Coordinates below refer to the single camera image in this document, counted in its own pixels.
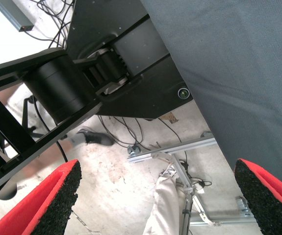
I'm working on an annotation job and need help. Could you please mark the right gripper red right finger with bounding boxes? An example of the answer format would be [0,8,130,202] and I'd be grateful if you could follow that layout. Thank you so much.
[233,158,282,235]

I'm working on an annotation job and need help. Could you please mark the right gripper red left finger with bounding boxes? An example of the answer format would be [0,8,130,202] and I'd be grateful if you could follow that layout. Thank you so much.
[0,159,82,235]

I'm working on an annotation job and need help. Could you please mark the black shoe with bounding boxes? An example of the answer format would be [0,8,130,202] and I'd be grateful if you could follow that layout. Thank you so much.
[77,129,114,147]

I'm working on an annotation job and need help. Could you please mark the black office chair base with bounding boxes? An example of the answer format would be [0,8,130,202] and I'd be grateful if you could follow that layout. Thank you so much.
[20,95,46,138]

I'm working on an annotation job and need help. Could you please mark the beige trouser leg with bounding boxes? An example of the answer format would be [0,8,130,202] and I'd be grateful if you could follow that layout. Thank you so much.
[143,164,188,235]

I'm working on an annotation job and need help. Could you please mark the grey metal caster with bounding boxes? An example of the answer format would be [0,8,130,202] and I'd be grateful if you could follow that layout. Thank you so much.
[127,145,141,157]

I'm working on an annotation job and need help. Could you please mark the brown tape scrap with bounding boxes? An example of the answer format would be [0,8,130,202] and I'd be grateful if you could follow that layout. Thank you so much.
[160,112,179,123]

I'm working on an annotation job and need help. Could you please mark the dark grey table cloth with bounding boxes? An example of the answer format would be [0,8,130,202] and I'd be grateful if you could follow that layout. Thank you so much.
[140,0,282,194]

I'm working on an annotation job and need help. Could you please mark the round green glass sensor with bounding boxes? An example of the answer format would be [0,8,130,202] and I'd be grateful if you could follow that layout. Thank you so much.
[177,88,189,100]

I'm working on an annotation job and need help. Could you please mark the black robot chassis base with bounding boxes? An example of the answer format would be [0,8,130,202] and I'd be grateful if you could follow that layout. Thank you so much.
[66,0,194,120]

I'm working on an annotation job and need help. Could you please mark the grey metal electronics box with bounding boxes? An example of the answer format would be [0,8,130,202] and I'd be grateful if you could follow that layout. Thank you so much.
[0,0,35,32]

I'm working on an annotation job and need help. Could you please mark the black cable with white plug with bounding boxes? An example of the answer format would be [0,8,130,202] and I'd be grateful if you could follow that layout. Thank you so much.
[177,151,212,194]

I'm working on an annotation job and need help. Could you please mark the aluminium extrusion frame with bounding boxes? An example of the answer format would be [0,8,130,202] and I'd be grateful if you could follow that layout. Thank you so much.
[127,137,258,235]

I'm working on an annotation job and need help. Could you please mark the black frame with cylinder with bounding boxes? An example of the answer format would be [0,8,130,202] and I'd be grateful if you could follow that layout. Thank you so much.
[0,47,129,211]

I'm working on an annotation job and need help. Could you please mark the black floor cable tangle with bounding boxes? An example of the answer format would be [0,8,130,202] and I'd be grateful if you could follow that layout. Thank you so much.
[24,0,77,49]

